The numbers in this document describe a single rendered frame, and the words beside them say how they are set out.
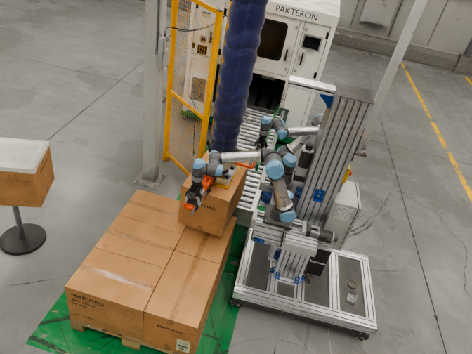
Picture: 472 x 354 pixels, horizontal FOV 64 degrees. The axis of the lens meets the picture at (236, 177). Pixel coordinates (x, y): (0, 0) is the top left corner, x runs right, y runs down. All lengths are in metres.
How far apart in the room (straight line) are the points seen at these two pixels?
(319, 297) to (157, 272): 1.47
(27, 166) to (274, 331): 2.44
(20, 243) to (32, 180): 0.92
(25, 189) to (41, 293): 0.91
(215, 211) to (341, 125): 1.16
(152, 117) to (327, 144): 2.15
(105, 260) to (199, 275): 0.73
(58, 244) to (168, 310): 1.60
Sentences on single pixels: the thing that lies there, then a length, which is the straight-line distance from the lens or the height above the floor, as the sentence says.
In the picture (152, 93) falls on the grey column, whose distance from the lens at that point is 4.07.
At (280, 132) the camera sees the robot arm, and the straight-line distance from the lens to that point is 2.98.
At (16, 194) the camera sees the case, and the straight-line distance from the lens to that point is 3.50.
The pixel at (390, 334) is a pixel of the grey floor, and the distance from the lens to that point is 3.98.
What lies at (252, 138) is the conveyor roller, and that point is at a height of 0.55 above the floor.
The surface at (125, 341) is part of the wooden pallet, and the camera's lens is 3.28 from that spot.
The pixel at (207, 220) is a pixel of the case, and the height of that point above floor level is 0.80.
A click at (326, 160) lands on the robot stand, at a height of 1.54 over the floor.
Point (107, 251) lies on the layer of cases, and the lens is 3.20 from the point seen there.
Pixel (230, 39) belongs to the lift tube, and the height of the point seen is 2.20.
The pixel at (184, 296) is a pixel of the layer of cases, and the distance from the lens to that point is 2.93.
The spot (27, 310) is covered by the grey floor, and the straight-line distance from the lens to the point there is 3.66.
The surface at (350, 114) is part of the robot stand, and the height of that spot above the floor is 1.93.
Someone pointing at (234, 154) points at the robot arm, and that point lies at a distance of 2.52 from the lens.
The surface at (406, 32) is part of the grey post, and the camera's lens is 5.74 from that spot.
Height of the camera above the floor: 2.94
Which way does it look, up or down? 36 degrees down
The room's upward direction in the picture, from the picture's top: 12 degrees clockwise
